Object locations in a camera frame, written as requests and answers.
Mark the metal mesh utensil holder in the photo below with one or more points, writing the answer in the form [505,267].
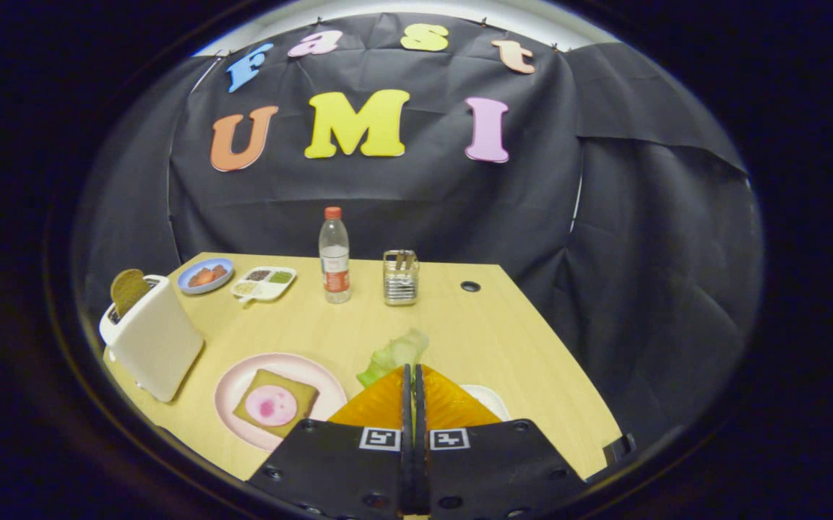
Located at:
[400,289]

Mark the round pink ham slice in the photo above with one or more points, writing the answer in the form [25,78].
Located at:
[270,406]

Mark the clear water bottle red cap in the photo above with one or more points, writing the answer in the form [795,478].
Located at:
[334,253]

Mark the black desk grommet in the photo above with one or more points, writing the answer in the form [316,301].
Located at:
[470,286]

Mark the reddish food pieces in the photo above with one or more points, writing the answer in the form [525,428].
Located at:
[205,276]

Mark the plain brown bread slice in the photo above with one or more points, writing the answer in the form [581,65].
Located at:
[128,290]

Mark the black backdrop cloth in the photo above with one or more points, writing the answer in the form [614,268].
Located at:
[640,253]

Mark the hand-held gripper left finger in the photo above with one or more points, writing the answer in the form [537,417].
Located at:
[337,469]

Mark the pink plate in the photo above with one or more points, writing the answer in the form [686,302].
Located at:
[232,386]

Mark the small white plate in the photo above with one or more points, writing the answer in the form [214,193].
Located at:
[490,401]

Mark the white divided condiment tray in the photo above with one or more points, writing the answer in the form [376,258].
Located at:
[266,290]

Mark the green lettuce leaf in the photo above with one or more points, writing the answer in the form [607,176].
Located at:
[394,352]

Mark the white toaster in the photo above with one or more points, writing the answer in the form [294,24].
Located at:
[160,347]

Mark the brown bread slice under ham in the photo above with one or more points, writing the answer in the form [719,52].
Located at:
[300,390]

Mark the blue plate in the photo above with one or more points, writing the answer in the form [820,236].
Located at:
[188,285]

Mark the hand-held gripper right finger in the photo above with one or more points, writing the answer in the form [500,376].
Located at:
[495,469]

